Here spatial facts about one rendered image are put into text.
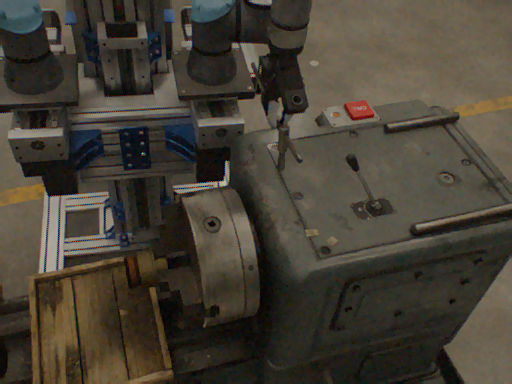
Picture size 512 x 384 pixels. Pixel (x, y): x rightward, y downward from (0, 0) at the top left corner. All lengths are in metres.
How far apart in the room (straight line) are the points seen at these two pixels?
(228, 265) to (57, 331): 0.50
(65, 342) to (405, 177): 0.89
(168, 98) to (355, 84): 2.19
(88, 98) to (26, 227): 1.23
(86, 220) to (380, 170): 1.56
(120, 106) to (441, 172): 0.93
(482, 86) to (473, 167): 2.67
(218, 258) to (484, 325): 1.78
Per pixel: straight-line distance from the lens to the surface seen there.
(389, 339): 1.53
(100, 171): 1.85
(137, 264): 1.27
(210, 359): 1.43
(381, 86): 3.82
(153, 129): 1.74
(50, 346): 1.47
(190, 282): 1.25
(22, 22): 1.57
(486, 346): 2.70
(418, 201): 1.29
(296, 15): 1.08
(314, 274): 1.12
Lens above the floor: 2.15
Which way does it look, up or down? 48 degrees down
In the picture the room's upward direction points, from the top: 6 degrees clockwise
